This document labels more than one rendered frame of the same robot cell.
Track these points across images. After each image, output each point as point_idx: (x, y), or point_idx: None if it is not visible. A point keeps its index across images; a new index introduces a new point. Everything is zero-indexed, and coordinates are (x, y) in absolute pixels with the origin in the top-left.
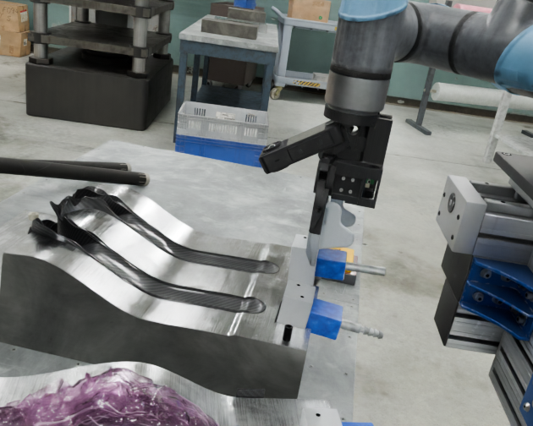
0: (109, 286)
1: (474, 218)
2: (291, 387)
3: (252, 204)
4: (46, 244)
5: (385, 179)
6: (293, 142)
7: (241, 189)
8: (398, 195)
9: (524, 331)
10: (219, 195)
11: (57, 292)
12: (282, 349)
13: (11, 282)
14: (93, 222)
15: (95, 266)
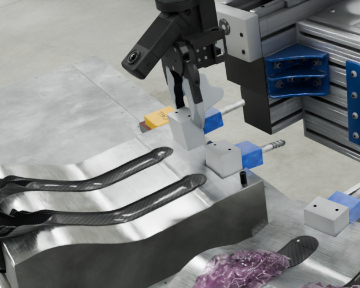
0: (102, 235)
1: (254, 29)
2: (262, 212)
3: (36, 124)
4: (33, 238)
5: (6, 40)
6: (152, 44)
7: (9, 118)
8: (32, 50)
9: (323, 88)
10: (0, 135)
11: (72, 264)
12: (248, 190)
13: (30, 285)
14: (28, 203)
15: (78, 229)
